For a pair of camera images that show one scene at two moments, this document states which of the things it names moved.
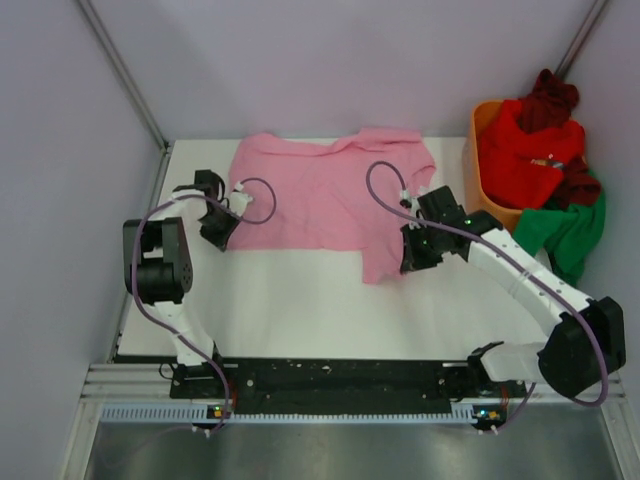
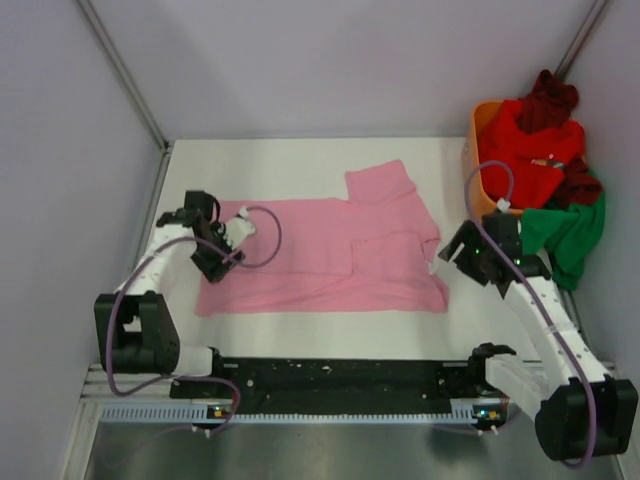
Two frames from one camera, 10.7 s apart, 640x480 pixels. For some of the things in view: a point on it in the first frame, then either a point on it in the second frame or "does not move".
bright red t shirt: (521, 168) does not move
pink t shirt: (356, 195) -> (370, 251)
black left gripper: (220, 239) -> (213, 270)
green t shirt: (569, 234) does not move
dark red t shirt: (549, 104) does not move
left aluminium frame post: (124, 71) does not move
